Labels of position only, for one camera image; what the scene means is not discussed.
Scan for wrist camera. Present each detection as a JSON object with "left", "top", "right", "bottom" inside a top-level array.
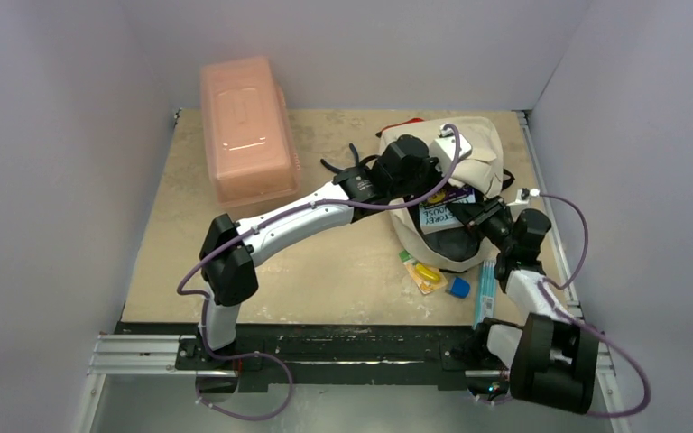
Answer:
[
  {"left": 429, "top": 124, "right": 473, "bottom": 161},
  {"left": 514, "top": 188, "right": 541, "bottom": 207}
]

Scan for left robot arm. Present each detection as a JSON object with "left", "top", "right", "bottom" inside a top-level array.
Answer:
[{"left": 195, "top": 134, "right": 463, "bottom": 369}]

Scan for blue pencil pack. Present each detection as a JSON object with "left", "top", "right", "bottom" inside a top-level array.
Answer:
[{"left": 473, "top": 259, "right": 497, "bottom": 327}]

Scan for blue grey eraser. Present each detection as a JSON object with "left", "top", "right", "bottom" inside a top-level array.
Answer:
[{"left": 446, "top": 277, "right": 471, "bottom": 299}]

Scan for treehouse storey paperback book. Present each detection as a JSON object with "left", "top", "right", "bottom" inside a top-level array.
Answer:
[{"left": 419, "top": 185, "right": 479, "bottom": 235}]

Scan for pink plastic storage box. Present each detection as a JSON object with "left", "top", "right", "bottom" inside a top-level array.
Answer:
[{"left": 199, "top": 57, "right": 300, "bottom": 207}]

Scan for cream canvas backpack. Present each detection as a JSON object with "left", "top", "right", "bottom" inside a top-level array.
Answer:
[{"left": 379, "top": 116, "right": 514, "bottom": 272}]

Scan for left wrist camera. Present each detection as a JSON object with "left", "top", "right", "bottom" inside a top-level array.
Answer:
[{"left": 429, "top": 124, "right": 473, "bottom": 161}]

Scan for red handled utility knife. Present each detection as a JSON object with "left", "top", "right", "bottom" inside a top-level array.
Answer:
[{"left": 375, "top": 117, "right": 425, "bottom": 138}]

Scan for banana eraser blister pack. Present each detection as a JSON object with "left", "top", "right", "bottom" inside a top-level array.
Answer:
[{"left": 399, "top": 250, "right": 448, "bottom": 295}]

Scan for blue handled pliers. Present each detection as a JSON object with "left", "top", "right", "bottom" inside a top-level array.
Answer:
[{"left": 319, "top": 143, "right": 360, "bottom": 174}]

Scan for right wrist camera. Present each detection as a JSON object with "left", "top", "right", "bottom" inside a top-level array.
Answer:
[{"left": 514, "top": 188, "right": 541, "bottom": 207}]

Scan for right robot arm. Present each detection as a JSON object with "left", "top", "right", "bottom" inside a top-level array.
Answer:
[{"left": 449, "top": 198, "right": 599, "bottom": 414}]

